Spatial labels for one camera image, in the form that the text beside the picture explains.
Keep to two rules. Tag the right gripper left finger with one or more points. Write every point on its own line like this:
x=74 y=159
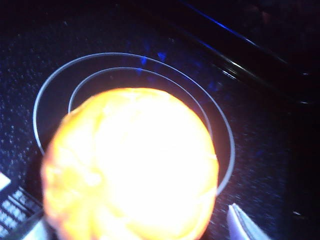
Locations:
x=30 y=231

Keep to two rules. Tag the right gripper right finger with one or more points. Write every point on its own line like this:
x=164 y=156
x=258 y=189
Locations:
x=241 y=227

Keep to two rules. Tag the orange fruit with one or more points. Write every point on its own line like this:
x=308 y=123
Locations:
x=130 y=162

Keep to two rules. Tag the black Midea microwave oven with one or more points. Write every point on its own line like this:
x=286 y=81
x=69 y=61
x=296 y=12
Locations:
x=250 y=75

